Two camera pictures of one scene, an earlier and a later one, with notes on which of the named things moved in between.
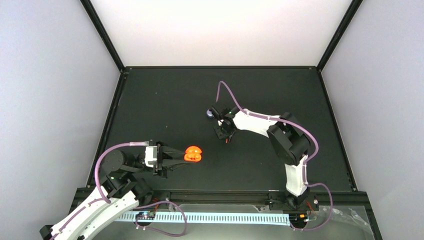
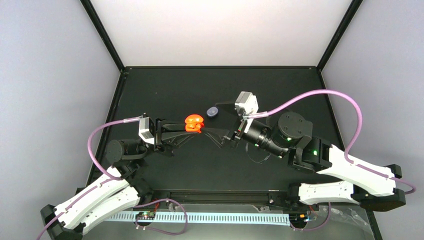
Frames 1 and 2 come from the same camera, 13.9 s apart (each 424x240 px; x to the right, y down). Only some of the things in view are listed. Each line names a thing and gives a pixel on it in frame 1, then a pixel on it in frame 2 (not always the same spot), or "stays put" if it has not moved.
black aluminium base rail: x=195 y=195 stays put
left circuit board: x=146 y=215 stays put
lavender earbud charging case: x=209 y=114 stays put
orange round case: x=193 y=154 to x=193 y=123
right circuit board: x=298 y=217 stays put
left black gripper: x=164 y=156 to x=171 y=137
